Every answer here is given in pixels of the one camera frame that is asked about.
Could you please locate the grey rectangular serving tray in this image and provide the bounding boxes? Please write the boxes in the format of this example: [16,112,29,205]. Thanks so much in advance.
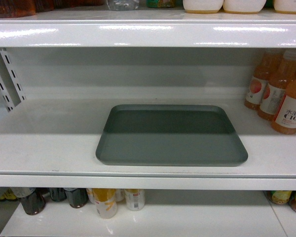
[95,104,248,166]

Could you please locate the white label drink bottle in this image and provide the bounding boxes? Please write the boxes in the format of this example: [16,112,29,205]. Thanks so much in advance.
[124,189,146,211]

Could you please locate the white metal store shelf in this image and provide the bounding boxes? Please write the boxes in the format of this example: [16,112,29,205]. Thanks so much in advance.
[0,6,296,237]

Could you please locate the yellow white drink bottle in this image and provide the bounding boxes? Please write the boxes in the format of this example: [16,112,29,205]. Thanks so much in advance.
[92,188,117,219]

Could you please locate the dark tea bottle right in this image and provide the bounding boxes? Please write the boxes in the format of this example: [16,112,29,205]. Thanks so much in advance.
[64,188,88,208]

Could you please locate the dark tea bottle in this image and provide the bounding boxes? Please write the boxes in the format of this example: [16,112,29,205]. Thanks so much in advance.
[64,188,88,208]
[11,187,45,215]

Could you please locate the orange juice bottle back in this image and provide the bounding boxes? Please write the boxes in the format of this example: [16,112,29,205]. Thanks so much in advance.
[244,48,283,110]

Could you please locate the orange juice bottle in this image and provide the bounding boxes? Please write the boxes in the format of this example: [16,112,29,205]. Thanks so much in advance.
[244,48,283,110]
[271,79,296,135]
[258,49,296,121]

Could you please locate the clear water bottle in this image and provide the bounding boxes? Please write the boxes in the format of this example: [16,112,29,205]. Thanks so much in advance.
[106,0,140,11]

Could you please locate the white jug left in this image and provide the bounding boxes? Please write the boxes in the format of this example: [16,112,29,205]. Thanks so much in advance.
[183,0,224,14]

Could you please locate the white jug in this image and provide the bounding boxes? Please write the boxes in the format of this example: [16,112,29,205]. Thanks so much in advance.
[222,0,266,14]
[273,0,296,14]
[183,0,224,14]

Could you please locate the orange juice bottle middle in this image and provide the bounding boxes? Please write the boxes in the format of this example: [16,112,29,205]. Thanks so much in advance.
[258,49,296,121]

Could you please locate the white jug middle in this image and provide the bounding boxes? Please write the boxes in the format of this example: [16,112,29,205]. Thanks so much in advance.
[222,0,266,14]

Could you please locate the orange juice bottle front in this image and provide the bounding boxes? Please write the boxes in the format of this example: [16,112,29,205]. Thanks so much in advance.
[271,79,296,135]

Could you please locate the dark tea bottle left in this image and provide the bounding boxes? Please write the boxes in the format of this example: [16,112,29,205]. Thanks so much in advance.
[11,187,45,215]

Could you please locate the white jug right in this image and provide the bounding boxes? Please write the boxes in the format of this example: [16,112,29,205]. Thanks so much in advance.
[273,0,296,14]

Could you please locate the white slotted shelf bracket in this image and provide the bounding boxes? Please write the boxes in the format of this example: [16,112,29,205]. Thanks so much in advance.
[0,48,26,112]

